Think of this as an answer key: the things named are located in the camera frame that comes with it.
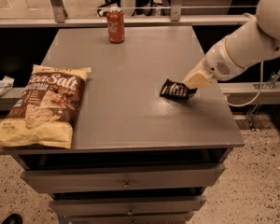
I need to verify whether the red coke can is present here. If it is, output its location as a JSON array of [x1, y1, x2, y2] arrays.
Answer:
[[106, 7, 125, 44]]

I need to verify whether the top grey drawer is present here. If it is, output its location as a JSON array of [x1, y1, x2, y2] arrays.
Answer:
[[21, 163, 225, 193]]

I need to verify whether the black rxbar chocolate wrapper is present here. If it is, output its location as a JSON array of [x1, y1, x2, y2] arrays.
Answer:
[[160, 79, 197, 100]]

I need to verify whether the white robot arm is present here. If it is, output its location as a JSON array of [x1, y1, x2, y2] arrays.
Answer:
[[183, 0, 280, 89]]

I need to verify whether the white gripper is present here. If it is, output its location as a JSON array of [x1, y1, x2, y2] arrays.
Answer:
[[183, 40, 246, 89]]

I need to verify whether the white cable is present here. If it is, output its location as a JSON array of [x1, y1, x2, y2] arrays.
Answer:
[[225, 61, 265, 108]]

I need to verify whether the sea salt chips bag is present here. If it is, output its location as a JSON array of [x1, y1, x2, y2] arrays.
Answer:
[[0, 65, 91, 148]]

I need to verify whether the metal railing frame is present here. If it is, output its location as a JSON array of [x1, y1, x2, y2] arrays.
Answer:
[[0, 0, 251, 28]]

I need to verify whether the white packet on shelf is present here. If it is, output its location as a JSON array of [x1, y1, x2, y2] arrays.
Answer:
[[0, 76, 14, 97]]

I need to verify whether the black shoe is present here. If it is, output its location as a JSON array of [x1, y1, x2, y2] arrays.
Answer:
[[1, 214, 22, 224]]

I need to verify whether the grey drawer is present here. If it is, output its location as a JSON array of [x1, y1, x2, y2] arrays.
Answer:
[[70, 212, 193, 224], [21, 163, 225, 193], [49, 196, 206, 217]]

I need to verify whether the bottom grey drawer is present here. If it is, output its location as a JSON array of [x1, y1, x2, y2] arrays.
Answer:
[[70, 212, 193, 224]]

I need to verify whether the grey drawer cabinet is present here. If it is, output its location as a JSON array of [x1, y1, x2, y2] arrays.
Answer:
[[0, 25, 245, 224]]

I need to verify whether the middle grey drawer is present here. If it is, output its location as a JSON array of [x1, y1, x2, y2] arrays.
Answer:
[[49, 196, 206, 217]]

